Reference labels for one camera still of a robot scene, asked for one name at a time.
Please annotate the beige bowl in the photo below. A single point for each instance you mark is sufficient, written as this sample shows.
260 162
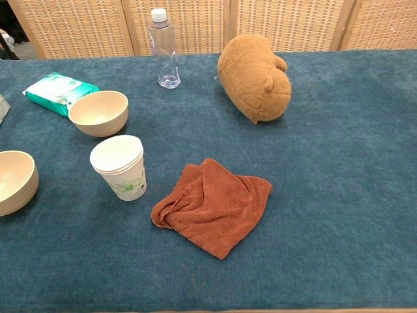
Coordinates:
9 182
97 112

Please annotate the green wet wipes pack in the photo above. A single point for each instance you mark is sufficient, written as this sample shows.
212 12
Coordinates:
55 91

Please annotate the rust orange towel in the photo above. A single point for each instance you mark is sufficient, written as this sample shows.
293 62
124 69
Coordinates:
215 208

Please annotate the stacked floral paper cups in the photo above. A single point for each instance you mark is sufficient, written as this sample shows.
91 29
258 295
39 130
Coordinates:
122 169

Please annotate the brown plush capybara toy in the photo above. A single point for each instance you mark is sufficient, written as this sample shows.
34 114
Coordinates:
254 81

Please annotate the teal tablecloth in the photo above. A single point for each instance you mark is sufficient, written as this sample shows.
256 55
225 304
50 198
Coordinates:
293 195

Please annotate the clear plastic water bottle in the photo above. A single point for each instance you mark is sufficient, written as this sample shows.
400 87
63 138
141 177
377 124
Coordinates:
166 55

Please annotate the woven rattan folding screen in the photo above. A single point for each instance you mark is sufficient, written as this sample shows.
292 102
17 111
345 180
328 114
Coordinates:
208 26

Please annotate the grey packet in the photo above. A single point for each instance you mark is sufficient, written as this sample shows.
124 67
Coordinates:
2 107

